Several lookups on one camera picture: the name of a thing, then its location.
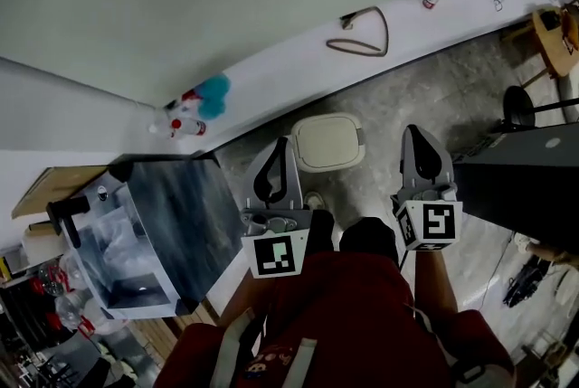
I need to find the black shelf rack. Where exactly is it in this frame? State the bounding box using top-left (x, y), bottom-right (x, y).
top-left (0, 286), bottom-right (60, 360)

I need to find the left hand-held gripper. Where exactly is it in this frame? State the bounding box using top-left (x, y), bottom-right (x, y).
top-left (239, 136), bottom-right (314, 280)

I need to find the person's leg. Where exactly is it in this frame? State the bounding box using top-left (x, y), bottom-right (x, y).
top-left (309, 208), bottom-right (336, 252)
top-left (338, 216), bottom-right (400, 268)

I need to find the wooden slat platform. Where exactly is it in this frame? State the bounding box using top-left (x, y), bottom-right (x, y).
top-left (128, 299), bottom-right (218, 378)

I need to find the black L-shaped bracket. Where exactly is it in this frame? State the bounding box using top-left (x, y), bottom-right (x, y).
top-left (45, 195), bottom-right (91, 250)

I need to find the brown belt loop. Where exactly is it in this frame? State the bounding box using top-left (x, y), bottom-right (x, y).
top-left (326, 5), bottom-right (390, 58)

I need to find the clear bottle with red cap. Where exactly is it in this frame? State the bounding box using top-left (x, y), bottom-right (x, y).
top-left (148, 118), bottom-right (207, 139)
top-left (165, 90), bottom-right (203, 116)

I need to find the person's right forearm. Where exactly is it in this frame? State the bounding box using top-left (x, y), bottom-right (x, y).
top-left (413, 248), bottom-right (460, 315)

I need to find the wooden board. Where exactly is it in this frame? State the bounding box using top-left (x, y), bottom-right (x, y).
top-left (11, 166), bottom-right (112, 221)

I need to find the black round-base stand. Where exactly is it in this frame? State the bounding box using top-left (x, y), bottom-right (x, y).
top-left (502, 85), bottom-right (579, 129)

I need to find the person's left leg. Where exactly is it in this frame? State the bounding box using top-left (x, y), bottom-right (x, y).
top-left (309, 208), bottom-right (336, 252)

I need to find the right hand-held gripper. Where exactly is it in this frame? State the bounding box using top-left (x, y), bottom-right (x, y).
top-left (391, 124), bottom-right (463, 251)

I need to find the blue cloth with spray bottles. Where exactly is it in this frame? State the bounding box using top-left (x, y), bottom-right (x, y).
top-left (196, 73), bottom-right (232, 121)

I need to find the black shoulder strap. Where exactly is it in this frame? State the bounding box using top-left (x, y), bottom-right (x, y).
top-left (406, 304), bottom-right (488, 385)

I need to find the wooden stool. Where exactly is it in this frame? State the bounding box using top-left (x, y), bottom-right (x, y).
top-left (499, 4), bottom-right (579, 89)

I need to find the black cable bundle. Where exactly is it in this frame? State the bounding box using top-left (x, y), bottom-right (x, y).
top-left (502, 261), bottom-right (544, 309)

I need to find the person's left forearm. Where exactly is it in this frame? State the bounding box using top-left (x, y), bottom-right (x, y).
top-left (216, 272), bottom-right (272, 328)

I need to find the white foam box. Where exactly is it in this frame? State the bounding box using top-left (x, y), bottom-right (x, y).
top-left (22, 227), bottom-right (69, 263)

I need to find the cream pedal trash bin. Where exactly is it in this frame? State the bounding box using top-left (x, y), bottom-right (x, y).
top-left (290, 114), bottom-right (366, 174)

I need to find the black cabinet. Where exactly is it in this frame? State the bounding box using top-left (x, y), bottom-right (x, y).
top-left (451, 121), bottom-right (579, 238)

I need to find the person's red shirt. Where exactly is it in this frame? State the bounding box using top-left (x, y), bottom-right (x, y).
top-left (153, 250), bottom-right (517, 388)

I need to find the grey chest strap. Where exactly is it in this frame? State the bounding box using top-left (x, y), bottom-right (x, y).
top-left (280, 338), bottom-right (318, 388)
top-left (210, 308), bottom-right (257, 388)

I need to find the person's right leg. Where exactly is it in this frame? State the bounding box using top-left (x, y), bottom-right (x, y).
top-left (338, 216), bottom-right (400, 268)

